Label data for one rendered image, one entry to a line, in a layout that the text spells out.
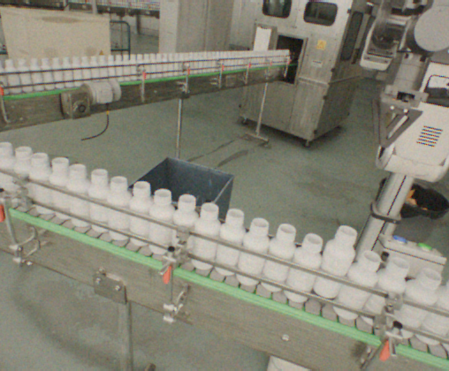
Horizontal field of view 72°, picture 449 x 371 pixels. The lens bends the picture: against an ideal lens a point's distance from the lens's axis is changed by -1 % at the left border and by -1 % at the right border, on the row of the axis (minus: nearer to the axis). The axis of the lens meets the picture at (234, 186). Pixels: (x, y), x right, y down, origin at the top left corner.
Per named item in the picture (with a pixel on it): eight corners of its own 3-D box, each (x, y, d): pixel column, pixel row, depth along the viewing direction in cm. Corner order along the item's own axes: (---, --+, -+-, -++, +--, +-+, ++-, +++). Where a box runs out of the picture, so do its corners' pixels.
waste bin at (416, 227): (350, 272, 229) (383, 199, 197) (349, 237, 267) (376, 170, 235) (414, 292, 220) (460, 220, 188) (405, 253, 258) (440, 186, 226)
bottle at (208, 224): (218, 268, 77) (227, 214, 68) (194, 273, 74) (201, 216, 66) (210, 252, 81) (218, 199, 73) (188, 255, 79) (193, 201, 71)
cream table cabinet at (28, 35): (89, 94, 504) (83, 12, 445) (113, 104, 476) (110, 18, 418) (16, 104, 422) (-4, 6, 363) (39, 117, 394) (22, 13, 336)
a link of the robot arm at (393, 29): (403, 22, 93) (384, 18, 94) (415, 1, 83) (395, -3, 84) (393, 51, 93) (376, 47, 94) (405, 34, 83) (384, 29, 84)
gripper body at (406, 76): (383, 96, 50) (399, 47, 47) (374, 94, 59) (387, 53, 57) (424, 105, 49) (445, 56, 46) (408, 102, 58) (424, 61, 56)
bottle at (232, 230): (241, 275, 76) (253, 220, 68) (217, 278, 74) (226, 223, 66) (233, 258, 81) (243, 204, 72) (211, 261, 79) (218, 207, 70)
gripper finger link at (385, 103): (365, 144, 53) (384, 87, 49) (361, 138, 59) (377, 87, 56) (407, 155, 51) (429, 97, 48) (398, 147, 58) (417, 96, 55)
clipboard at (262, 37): (253, 50, 427) (257, 25, 411) (267, 54, 417) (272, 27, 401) (251, 50, 424) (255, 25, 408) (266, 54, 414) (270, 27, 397)
